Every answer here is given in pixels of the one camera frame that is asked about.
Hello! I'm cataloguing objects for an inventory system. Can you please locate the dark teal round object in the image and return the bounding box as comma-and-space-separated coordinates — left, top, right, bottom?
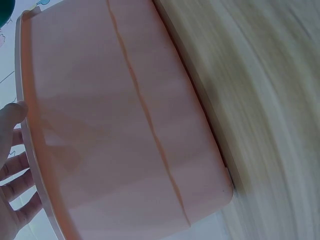
0, 0, 16, 29

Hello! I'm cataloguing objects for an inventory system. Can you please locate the pink plastic bin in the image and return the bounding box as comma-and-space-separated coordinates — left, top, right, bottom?
15, 0, 235, 240

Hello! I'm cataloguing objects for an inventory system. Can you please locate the person's left hand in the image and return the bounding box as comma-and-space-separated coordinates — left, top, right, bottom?
0, 100, 52, 240

